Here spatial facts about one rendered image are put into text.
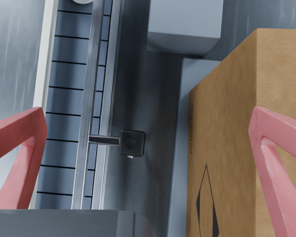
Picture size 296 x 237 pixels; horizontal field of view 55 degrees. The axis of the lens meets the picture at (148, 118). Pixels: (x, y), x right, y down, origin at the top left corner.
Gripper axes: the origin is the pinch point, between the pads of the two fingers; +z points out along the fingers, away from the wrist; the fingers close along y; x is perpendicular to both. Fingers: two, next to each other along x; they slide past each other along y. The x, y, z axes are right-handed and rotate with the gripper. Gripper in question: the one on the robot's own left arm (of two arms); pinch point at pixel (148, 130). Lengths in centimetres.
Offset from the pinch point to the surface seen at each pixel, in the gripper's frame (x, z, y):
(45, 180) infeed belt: 23.7, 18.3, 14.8
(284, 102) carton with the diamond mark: 2.1, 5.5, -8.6
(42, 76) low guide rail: 10.2, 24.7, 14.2
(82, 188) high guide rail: 18.2, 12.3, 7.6
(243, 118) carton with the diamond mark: 4.1, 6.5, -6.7
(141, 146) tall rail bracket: 14.1, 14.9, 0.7
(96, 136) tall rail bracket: 13.8, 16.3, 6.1
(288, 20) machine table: 7.1, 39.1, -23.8
